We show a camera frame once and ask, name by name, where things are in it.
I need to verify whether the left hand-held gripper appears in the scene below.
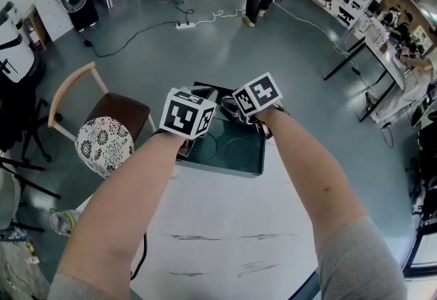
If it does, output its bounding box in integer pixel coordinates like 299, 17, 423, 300
159, 85, 221, 158

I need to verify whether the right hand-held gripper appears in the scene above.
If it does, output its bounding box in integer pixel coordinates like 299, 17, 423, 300
221, 72, 291, 141

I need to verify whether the dark green box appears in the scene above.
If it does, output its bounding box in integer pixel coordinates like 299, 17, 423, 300
175, 81, 266, 179

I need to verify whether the person's right forearm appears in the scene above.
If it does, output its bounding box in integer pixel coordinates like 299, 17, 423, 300
254, 105, 368, 251

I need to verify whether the person's left forearm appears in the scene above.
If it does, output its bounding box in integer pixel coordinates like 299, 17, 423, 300
56, 129, 187, 292

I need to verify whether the wooden chair with brown seat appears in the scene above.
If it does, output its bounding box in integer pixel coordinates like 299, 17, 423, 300
47, 61, 158, 156

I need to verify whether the floral black white cushion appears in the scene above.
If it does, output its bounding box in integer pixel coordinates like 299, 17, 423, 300
74, 116, 135, 179

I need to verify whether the white table with black legs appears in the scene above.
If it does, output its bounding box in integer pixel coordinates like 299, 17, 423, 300
323, 31, 409, 124

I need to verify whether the small wooden side cabinet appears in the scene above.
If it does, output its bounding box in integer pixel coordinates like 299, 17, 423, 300
23, 8, 48, 52

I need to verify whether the black office chair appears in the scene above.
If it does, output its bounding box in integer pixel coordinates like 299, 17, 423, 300
0, 79, 64, 163
406, 127, 437, 224

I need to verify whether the clear plastic water bottle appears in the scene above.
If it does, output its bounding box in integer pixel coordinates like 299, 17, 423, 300
50, 208, 83, 237

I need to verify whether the grey shell chair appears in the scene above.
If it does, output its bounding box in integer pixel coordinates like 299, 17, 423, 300
0, 154, 62, 234

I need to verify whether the white coiled cable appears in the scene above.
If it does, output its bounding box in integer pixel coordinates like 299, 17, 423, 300
194, 6, 246, 25

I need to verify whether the black floor cable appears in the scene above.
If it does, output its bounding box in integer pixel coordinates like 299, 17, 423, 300
83, 20, 178, 57

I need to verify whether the black window frame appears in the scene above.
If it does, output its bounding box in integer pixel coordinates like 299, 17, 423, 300
402, 219, 437, 275

